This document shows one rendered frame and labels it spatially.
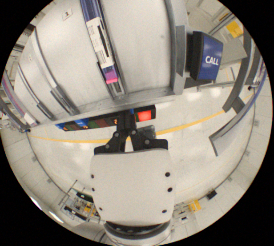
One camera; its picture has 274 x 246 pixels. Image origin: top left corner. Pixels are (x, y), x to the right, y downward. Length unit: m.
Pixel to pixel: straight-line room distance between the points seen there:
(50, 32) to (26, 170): 9.17
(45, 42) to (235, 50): 0.41
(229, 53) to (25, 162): 9.36
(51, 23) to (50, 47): 0.04
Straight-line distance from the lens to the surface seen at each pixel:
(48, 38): 0.15
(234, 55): 0.32
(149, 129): 0.89
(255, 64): 0.84
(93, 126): 0.23
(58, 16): 0.15
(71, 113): 0.17
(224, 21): 0.94
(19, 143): 8.78
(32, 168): 9.21
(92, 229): 0.20
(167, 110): 0.90
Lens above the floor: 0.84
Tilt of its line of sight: 83 degrees down
